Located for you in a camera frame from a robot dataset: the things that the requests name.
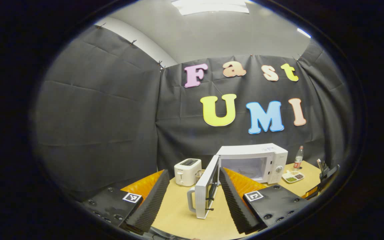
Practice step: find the white microwave oven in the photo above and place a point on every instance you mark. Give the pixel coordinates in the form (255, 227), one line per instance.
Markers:
(275, 160)

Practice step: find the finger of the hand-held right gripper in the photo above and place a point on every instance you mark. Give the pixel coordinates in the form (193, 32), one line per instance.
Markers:
(324, 175)

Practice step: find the black backdrop cloth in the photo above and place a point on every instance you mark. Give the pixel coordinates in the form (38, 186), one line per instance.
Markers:
(98, 120)

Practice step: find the small ceiling light panel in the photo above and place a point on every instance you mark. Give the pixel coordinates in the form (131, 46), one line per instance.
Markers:
(303, 33)

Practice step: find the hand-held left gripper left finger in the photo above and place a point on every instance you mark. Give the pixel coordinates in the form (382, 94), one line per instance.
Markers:
(150, 203)

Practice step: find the clear bottle with red label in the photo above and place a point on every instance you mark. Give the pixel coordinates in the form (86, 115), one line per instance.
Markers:
(298, 160)

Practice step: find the large ceiling light panel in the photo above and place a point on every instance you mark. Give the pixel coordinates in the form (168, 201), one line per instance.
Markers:
(212, 6)

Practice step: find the white toaster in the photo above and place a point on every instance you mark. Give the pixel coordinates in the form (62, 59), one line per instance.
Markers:
(187, 171)

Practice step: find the white divided dish of beans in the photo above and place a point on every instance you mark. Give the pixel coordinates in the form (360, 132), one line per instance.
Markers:
(293, 176)

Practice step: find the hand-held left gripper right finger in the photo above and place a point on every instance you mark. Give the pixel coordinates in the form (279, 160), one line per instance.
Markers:
(235, 203)

